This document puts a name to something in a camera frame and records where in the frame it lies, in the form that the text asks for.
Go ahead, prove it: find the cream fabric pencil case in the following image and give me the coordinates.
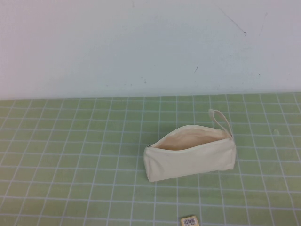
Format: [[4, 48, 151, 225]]
[[143, 109, 237, 183]]

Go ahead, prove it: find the green grid cutting mat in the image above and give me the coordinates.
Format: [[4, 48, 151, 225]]
[[0, 92, 301, 226]]

